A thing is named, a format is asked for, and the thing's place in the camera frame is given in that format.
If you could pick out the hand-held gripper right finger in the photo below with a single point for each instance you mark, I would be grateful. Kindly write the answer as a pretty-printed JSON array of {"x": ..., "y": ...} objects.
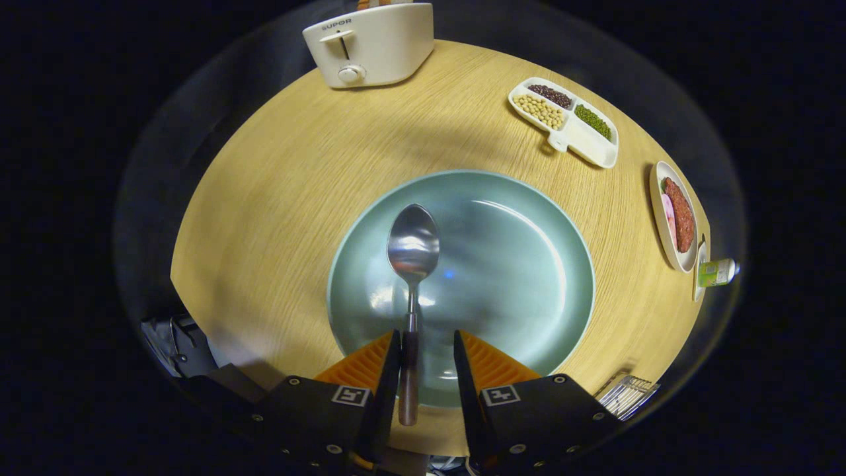
[{"x": 466, "y": 396}]

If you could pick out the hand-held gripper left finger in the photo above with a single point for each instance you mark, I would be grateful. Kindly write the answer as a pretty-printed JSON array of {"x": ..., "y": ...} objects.
[{"x": 386, "y": 396}]

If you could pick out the pale green round plate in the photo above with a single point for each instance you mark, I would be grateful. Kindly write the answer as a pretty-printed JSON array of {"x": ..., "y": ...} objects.
[{"x": 502, "y": 264}]

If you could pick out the dark grey bag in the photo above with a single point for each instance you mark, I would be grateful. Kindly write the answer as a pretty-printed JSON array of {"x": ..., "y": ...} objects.
[{"x": 178, "y": 347}]

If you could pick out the small white dish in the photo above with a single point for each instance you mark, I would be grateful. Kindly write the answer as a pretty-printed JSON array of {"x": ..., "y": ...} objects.
[{"x": 698, "y": 294}]

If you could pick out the white oval plate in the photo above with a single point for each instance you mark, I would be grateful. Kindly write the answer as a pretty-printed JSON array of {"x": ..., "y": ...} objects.
[{"x": 655, "y": 218}]

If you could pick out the pink ham slice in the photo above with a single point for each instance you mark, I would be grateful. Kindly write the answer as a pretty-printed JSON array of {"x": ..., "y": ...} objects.
[{"x": 668, "y": 215}]

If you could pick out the white divided dish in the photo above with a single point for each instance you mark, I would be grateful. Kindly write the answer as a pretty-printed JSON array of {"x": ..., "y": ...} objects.
[{"x": 558, "y": 135}]

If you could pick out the green and white bottle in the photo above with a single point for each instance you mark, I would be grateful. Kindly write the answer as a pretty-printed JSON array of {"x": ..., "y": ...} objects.
[{"x": 717, "y": 272}]

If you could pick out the brown meat patty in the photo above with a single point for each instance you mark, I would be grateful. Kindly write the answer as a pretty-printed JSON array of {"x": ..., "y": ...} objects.
[{"x": 681, "y": 215}]

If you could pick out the pile of yellow soybeans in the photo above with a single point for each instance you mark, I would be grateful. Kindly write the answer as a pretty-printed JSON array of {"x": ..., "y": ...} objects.
[{"x": 538, "y": 111}]

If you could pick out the pile of green beans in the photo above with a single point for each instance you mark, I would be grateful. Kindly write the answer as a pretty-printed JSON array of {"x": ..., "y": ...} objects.
[{"x": 593, "y": 121}]

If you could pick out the pile of dark red beans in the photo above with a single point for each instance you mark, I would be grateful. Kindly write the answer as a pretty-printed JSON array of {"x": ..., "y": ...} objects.
[{"x": 550, "y": 96}]

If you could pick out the cream white toaster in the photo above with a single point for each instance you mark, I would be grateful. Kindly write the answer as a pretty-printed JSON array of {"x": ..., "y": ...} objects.
[{"x": 383, "y": 46}]

